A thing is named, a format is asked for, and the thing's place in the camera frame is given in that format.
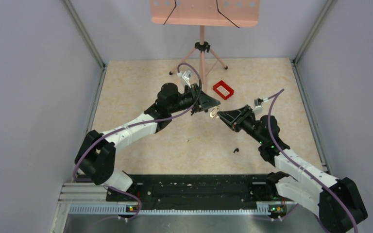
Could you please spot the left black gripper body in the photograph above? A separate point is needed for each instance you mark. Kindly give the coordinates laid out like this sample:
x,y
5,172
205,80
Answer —
x,y
195,101

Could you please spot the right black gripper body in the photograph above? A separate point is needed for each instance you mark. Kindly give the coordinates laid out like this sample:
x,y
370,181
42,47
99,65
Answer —
x,y
244,117

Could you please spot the beige earbud charging case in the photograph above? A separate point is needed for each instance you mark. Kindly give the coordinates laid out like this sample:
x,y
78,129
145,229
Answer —
x,y
214,112

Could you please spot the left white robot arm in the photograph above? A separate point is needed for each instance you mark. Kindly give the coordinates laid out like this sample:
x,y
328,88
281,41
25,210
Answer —
x,y
96,156

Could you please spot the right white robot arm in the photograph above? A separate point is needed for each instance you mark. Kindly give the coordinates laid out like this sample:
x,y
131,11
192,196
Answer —
x,y
336,202

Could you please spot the red plastic box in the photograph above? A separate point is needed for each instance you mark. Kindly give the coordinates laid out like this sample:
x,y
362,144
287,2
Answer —
x,y
223,90

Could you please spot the pink music stand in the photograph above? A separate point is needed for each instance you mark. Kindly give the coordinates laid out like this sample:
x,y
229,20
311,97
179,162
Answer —
x,y
204,13

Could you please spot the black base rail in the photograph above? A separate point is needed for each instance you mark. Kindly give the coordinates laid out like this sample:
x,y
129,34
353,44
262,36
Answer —
x,y
209,192

